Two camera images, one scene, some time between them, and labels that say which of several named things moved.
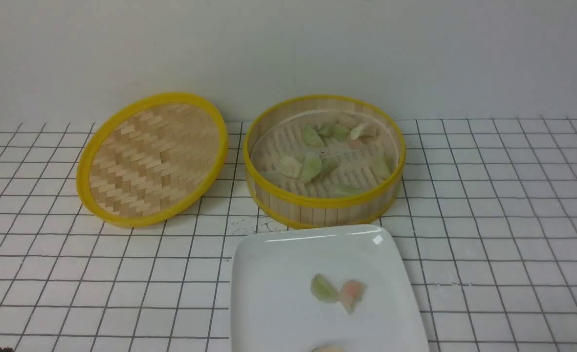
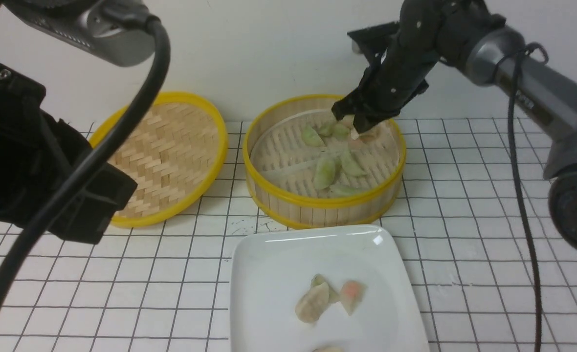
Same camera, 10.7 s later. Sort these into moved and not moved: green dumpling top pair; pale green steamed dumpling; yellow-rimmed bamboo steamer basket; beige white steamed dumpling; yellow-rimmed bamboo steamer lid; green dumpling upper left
Moved: beige white steamed dumpling; pale green steamed dumpling
Not moved: green dumpling top pair; yellow-rimmed bamboo steamer lid; yellow-rimmed bamboo steamer basket; green dumpling upper left
